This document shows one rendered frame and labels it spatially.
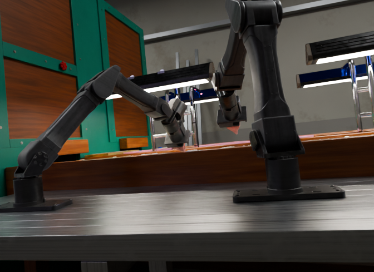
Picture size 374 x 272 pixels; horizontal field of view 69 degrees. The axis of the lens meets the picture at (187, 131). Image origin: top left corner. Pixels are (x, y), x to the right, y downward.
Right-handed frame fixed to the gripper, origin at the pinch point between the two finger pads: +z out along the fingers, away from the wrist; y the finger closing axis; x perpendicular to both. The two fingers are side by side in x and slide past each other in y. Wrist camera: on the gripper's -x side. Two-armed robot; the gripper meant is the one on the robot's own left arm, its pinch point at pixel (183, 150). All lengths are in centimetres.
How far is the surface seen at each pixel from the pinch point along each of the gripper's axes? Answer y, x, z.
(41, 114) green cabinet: 62, -8, -25
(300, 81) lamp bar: -53, -57, 19
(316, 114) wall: -86, -190, 187
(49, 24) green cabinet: 63, -49, -48
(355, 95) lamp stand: -76, -38, 17
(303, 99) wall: -73, -205, 172
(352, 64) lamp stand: -76, -49, 7
